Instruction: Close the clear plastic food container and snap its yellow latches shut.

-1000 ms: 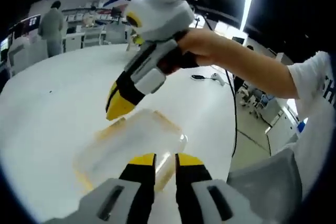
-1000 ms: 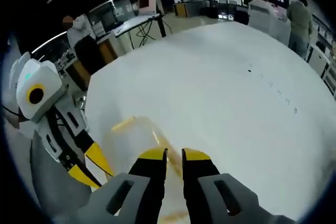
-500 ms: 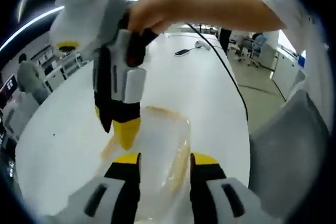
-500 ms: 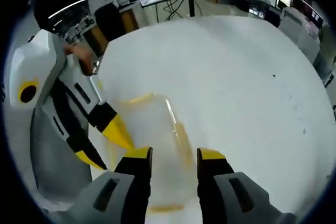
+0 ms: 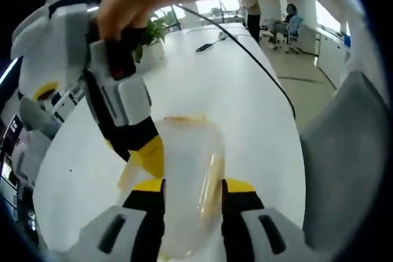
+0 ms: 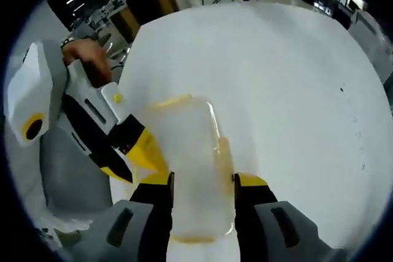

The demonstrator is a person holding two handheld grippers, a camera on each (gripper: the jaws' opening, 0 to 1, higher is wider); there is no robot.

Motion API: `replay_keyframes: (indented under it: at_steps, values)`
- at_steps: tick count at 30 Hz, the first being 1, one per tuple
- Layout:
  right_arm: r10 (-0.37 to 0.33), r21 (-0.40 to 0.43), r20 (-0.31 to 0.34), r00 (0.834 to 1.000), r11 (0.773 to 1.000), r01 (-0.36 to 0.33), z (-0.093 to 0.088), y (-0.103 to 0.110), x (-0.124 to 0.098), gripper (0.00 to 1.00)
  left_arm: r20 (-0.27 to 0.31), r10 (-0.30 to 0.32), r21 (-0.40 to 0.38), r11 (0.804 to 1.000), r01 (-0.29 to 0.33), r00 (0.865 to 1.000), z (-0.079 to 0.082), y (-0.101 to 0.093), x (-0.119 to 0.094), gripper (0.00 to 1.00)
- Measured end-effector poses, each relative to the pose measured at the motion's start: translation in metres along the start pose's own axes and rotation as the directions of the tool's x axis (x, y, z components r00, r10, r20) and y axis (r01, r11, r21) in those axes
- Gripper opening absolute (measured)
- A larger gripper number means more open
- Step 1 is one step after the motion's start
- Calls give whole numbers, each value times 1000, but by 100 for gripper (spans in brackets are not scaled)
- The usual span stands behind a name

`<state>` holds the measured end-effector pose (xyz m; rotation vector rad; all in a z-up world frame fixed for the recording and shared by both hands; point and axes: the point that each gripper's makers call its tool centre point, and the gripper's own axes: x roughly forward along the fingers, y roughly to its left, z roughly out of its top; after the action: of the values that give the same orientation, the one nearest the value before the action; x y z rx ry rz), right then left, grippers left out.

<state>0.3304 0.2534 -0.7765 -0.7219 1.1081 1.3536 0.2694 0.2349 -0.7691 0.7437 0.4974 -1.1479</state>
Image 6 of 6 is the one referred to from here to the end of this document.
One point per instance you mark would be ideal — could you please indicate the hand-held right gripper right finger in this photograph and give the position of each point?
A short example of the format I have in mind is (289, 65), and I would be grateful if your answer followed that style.
(258, 213)

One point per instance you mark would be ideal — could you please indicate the grey office chair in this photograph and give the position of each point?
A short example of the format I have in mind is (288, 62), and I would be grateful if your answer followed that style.
(76, 182)

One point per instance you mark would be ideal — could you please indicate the white cloth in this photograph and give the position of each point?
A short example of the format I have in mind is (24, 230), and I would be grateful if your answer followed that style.
(66, 220)

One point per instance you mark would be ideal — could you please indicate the wristwatch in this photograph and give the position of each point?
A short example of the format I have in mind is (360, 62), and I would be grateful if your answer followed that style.
(67, 42)

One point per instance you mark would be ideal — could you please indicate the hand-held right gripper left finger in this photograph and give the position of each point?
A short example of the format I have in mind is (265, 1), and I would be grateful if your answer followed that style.
(144, 213)

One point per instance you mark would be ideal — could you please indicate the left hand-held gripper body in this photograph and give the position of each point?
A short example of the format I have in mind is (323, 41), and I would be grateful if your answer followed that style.
(30, 90)

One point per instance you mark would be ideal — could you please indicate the clear container with plastic buckle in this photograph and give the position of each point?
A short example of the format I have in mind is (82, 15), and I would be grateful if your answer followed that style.
(196, 151)

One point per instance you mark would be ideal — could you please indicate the person's left hand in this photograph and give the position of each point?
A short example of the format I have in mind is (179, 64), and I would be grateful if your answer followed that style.
(92, 65)

